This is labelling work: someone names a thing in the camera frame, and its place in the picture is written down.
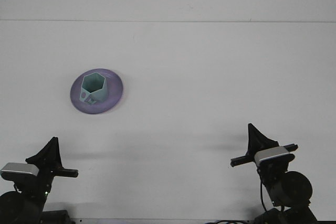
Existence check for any pale blue hexagonal cup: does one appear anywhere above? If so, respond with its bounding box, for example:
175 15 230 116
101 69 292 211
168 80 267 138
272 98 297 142
78 69 109 105

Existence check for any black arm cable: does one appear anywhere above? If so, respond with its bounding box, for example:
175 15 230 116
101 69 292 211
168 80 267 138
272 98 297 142
259 174 269 212

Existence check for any thin dark table-edge cable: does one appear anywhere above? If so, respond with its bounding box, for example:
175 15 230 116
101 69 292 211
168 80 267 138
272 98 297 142
203 220 250 224

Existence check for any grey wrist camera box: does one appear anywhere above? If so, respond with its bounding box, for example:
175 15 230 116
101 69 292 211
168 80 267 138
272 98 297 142
254 146 295 167
0 163 39 182

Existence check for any pale purple round plate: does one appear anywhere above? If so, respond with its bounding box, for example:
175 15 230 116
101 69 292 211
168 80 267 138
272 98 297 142
69 68 124 115

